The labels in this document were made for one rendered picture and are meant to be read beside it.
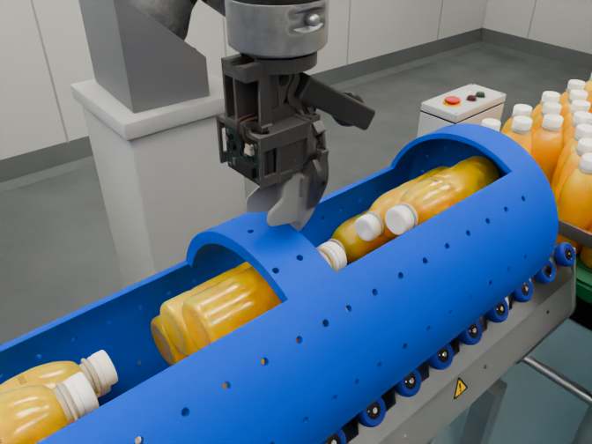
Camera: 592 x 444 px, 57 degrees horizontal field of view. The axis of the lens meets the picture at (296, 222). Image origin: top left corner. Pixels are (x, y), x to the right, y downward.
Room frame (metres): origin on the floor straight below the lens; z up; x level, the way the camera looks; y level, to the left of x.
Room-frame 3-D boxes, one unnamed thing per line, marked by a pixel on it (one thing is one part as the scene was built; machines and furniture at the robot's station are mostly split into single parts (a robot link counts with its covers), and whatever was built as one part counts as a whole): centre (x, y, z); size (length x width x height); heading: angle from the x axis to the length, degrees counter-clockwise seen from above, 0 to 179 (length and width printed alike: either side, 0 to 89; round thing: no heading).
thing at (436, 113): (1.23, -0.40, 1.05); 0.20 x 0.10 x 0.10; 130
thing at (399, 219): (0.63, -0.14, 1.16); 0.04 x 0.02 x 0.04; 40
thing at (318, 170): (0.49, -0.01, 1.31); 0.05 x 0.02 x 0.09; 40
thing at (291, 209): (0.48, 0.01, 1.27); 0.06 x 0.03 x 0.09; 130
